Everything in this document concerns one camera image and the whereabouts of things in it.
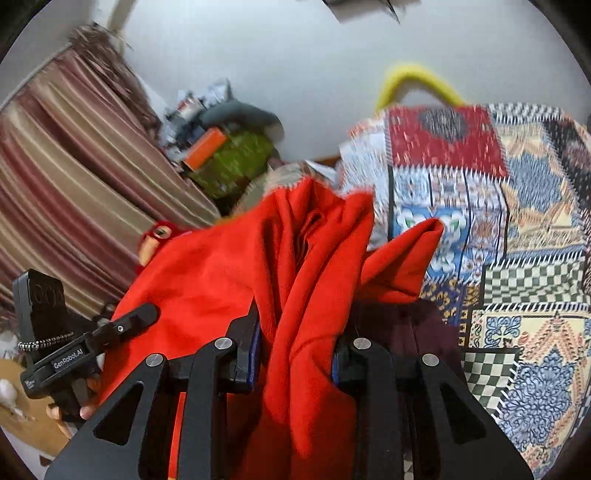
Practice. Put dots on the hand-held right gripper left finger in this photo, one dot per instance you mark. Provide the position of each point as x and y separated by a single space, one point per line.
253 360

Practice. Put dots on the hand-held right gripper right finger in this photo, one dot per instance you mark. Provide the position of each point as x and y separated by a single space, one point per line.
337 369

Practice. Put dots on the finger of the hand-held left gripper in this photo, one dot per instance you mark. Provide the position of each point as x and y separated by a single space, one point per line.
134 318

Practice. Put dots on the red garment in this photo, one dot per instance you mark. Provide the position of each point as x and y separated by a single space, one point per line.
300 277

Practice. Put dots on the person's left hand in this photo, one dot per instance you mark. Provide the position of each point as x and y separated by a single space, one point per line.
87 412

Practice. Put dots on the red plush toy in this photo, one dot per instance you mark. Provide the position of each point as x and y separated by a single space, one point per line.
157 235

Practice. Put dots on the brown cardboard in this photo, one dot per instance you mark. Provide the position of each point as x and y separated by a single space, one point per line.
32 415

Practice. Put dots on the striped curtain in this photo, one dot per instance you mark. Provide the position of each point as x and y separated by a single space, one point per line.
69 161

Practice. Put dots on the orange box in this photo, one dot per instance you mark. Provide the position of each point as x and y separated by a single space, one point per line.
205 147

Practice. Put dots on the grey plush toy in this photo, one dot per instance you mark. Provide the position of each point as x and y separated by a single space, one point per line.
240 113

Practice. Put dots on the patchwork patterned blanket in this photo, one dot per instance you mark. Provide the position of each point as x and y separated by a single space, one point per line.
531 230

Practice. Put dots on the dark wall fixture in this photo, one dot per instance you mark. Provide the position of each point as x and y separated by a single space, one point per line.
369 9

